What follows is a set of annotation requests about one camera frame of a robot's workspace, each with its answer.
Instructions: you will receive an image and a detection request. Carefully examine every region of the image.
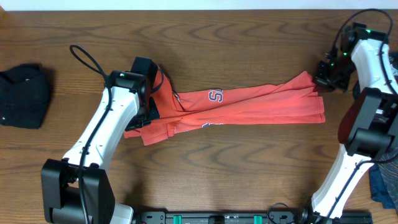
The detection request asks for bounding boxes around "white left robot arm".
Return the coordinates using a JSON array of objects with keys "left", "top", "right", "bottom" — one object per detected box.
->
[{"left": 41, "top": 70, "right": 159, "bottom": 223}]

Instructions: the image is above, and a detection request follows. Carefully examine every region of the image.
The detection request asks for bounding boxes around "folded black garment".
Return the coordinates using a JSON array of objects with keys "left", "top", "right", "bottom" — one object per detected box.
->
[{"left": 1, "top": 63, "right": 50, "bottom": 129}]

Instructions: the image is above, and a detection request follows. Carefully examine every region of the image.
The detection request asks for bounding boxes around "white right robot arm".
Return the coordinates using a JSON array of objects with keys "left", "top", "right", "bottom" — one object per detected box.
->
[{"left": 302, "top": 23, "right": 397, "bottom": 223}]

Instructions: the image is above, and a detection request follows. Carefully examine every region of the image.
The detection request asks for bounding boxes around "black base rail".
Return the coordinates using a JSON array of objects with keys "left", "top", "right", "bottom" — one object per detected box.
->
[{"left": 136, "top": 210, "right": 374, "bottom": 224}]

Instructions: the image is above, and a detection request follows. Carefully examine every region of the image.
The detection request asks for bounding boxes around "dark patterned garment pile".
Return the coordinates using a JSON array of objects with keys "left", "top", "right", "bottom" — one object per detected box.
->
[{"left": 353, "top": 52, "right": 398, "bottom": 211}]

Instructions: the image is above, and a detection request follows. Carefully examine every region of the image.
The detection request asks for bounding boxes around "red orange t-shirt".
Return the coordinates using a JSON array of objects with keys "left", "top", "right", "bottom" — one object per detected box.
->
[{"left": 124, "top": 70, "right": 325, "bottom": 146}]

